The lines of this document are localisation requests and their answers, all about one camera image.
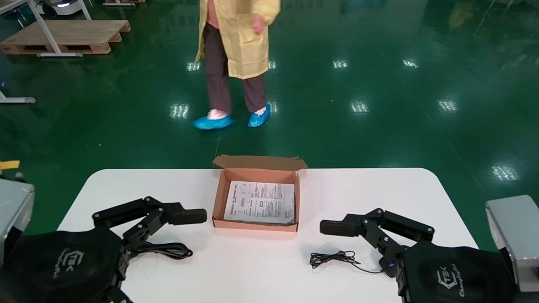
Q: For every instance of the silver right wrist bracket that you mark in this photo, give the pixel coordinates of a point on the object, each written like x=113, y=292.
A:
x=516, y=235

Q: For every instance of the small yellow tag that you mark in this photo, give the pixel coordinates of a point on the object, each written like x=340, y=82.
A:
x=8, y=164

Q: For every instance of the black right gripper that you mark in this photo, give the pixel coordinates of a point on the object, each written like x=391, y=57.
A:
x=454, y=273

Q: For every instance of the person in yellow coat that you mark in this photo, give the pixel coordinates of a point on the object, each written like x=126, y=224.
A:
x=244, y=38

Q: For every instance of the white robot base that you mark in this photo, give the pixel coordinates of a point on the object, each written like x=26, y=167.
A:
x=63, y=5

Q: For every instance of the open brown cardboard box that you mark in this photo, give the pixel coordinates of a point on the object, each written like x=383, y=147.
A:
x=221, y=202

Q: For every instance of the silver left wrist bracket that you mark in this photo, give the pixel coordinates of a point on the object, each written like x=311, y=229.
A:
x=14, y=206

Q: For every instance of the printed white instruction sheet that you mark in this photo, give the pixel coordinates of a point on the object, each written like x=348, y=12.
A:
x=259, y=202

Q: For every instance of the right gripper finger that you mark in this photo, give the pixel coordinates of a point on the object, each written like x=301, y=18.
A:
x=337, y=227

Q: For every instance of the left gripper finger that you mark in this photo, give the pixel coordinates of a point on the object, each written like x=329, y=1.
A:
x=185, y=216

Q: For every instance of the white table frame leg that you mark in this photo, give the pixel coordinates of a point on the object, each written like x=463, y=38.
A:
x=46, y=29

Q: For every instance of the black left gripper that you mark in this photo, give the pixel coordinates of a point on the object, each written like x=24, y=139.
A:
x=63, y=265

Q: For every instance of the white table foot bar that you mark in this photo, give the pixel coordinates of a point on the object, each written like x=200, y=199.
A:
x=17, y=100

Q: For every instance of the silver wrist bracket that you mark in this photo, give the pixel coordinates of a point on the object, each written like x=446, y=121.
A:
x=516, y=235
x=14, y=206

